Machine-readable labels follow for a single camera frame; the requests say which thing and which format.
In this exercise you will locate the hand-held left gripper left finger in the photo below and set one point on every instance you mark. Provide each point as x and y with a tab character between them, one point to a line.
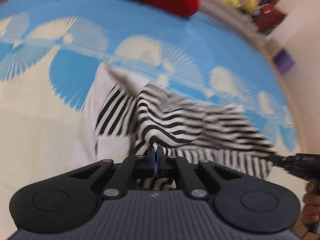
151	160

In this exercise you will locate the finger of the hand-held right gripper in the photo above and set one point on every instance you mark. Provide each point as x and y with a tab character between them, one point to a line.
282	161

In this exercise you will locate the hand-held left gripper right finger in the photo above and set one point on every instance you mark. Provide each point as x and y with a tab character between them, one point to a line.
160	160

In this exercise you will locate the striped hoodie with white vest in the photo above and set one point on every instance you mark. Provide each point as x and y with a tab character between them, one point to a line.
175	125

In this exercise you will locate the person's right hand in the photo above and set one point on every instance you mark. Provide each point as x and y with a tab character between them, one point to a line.
311	205

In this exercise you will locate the purple board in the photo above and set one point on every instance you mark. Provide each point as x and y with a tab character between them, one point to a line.
283	62

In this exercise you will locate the blue and cream bed sheet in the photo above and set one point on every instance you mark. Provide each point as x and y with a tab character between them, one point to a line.
37	130

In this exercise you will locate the yellow round plush toy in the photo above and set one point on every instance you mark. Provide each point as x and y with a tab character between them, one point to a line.
248	3

